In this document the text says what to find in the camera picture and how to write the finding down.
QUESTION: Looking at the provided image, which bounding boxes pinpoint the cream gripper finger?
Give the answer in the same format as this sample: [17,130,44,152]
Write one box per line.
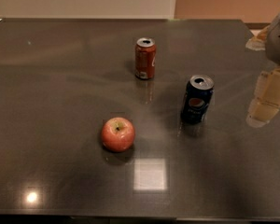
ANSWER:
[246,66,280,128]
[245,26,268,51]

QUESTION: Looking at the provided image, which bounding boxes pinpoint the red coke can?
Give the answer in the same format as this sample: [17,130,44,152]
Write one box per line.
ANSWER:
[135,37,156,79]

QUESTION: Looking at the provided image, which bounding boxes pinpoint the dark blue pepsi can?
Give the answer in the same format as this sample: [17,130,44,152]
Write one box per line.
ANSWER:
[180,75,215,124]

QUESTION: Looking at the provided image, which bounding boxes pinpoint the red apple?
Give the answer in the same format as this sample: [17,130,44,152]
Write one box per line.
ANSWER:
[101,117,135,152]

